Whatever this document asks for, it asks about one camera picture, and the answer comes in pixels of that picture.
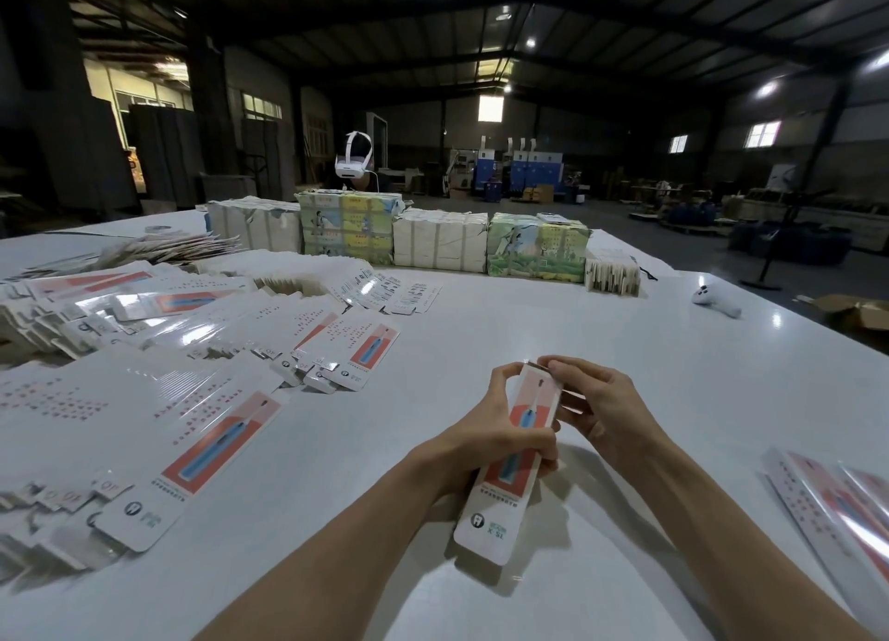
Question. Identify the small white object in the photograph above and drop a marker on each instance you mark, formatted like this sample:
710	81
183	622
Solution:
717	299

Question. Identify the person's right hand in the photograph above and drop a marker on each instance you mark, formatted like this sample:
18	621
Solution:
611	405

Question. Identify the small black tool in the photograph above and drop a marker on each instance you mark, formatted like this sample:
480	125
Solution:
643	267

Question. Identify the row of white cartons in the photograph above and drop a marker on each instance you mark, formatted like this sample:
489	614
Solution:
442	242
254	225

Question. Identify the grey crate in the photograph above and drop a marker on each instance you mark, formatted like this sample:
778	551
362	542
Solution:
228	189

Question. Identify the blue bins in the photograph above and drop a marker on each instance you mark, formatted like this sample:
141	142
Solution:
792	242

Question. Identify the square bright window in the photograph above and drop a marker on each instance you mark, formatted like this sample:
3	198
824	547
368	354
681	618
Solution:
491	109

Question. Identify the open cardboard box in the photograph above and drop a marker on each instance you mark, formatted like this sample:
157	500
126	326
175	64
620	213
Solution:
850	320

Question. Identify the green yellow carton bundle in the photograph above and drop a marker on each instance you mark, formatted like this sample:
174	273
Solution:
347	227

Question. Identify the dark grey cabinet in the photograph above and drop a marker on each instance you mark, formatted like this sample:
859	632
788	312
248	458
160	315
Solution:
167	161

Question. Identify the pile of grey flat sheets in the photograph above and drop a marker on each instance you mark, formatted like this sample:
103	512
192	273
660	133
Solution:
132	253

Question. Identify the person's left hand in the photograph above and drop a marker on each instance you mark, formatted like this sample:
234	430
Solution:
486	436

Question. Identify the person's left forearm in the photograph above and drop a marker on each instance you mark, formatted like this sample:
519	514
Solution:
334	564

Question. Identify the pile of carton blanks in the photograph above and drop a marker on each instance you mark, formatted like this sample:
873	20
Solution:
139	405

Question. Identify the green printed carton bundle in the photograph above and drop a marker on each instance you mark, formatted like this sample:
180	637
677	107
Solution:
538	249

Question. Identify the white headset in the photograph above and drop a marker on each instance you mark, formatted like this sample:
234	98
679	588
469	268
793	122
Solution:
354	159

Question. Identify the person's right forearm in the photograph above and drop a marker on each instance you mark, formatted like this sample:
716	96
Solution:
757	550

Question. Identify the double wall window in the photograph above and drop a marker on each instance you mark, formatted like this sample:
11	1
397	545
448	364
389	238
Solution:
763	134

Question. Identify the small wall window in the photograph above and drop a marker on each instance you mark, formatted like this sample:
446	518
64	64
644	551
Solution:
678	145

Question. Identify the black floor stand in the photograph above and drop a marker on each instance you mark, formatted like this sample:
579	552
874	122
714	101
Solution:
789	231

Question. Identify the blue machine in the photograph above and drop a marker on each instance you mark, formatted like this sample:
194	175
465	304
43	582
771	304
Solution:
535	175

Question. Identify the toothbrush carton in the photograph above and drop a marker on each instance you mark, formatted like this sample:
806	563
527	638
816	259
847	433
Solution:
489	523

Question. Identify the small beige card stack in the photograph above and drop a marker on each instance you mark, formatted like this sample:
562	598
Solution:
613	278

